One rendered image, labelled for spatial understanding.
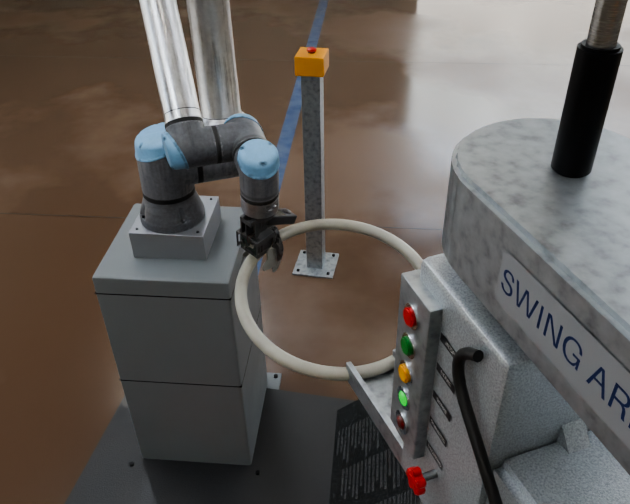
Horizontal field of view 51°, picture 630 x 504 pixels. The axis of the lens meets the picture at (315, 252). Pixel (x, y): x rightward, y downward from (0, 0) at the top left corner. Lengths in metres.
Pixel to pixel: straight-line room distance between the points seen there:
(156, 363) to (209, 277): 0.40
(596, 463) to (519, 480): 0.09
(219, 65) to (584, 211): 1.30
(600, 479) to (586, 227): 0.32
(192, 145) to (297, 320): 1.58
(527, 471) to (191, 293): 1.28
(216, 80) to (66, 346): 1.63
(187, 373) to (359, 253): 1.48
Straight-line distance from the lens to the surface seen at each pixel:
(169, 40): 1.62
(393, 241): 1.70
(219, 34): 1.80
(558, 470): 0.83
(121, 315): 2.04
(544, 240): 0.61
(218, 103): 1.84
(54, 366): 3.01
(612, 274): 0.59
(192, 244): 1.92
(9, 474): 2.70
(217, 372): 2.11
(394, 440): 1.27
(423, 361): 0.85
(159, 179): 1.86
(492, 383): 0.74
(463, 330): 0.76
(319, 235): 3.13
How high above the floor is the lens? 2.01
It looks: 37 degrees down
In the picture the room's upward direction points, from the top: 1 degrees counter-clockwise
